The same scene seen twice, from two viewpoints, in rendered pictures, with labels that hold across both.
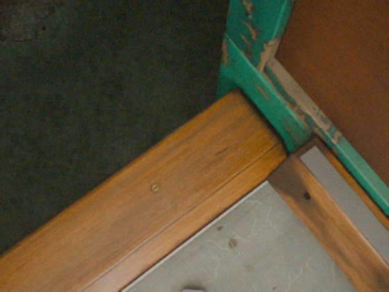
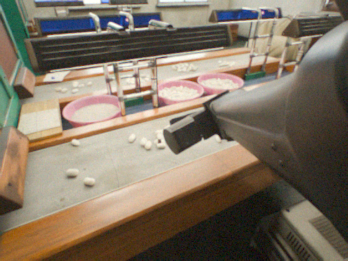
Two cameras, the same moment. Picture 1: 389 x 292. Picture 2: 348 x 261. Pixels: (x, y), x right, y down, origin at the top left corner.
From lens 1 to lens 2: 0.48 m
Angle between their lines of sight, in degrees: 71
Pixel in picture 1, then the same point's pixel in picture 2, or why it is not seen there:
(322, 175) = not seen: outside the picture
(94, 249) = (119, 199)
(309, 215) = (17, 183)
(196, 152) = (46, 236)
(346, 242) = (12, 167)
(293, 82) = not seen: outside the picture
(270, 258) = (51, 192)
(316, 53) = not seen: outside the picture
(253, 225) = (48, 204)
